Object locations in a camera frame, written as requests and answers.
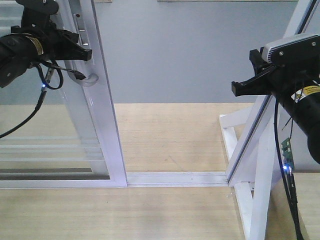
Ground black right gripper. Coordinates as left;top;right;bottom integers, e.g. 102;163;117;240
231;49;320;105

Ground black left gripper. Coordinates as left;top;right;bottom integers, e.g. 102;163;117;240
11;21;92;61

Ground white framed sliding glass door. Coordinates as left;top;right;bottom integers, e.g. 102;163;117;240
0;0;128;189

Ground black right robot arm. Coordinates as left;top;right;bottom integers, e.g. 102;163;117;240
231;64;320;163

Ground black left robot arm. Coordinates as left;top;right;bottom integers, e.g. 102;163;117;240
0;20;92;90

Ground white door bottom track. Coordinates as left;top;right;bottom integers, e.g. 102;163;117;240
127;171;228;188

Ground green circuit board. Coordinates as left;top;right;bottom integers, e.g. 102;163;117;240
281;137;295;174

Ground grey door handle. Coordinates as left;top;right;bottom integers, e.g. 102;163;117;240
73;73;99;87

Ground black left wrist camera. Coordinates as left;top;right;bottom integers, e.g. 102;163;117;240
16;0;59;28

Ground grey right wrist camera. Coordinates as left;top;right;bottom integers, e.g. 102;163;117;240
261;33;320;66

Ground white triangular support bracket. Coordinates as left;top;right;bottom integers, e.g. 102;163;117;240
219;101;280;240

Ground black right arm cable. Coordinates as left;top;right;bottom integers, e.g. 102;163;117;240
272;96;305;240

